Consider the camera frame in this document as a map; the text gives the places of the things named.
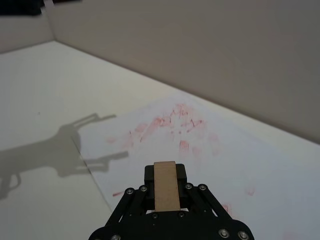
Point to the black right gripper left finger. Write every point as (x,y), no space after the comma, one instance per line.
(149,185)

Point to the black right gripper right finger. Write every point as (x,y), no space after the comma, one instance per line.
(182,172)

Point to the tan wooden block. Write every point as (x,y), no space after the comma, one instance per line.
(166,186)

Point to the white paper with red marks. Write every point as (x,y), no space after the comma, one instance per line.
(250,180)

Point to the black object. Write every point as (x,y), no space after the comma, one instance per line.
(20,7)

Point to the pale partition wall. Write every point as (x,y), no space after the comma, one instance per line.
(190,50)

